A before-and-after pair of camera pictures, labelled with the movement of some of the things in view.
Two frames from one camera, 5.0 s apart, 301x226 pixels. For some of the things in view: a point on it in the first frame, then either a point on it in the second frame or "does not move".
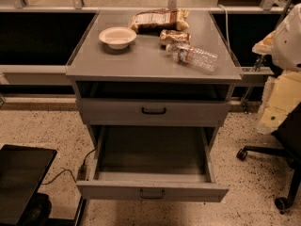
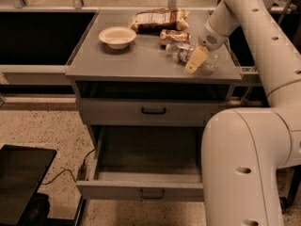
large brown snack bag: (152, 22) does not move
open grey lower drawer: (158, 163) does not move
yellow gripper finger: (266, 45) -> (199, 56)
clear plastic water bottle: (193, 56) does not move
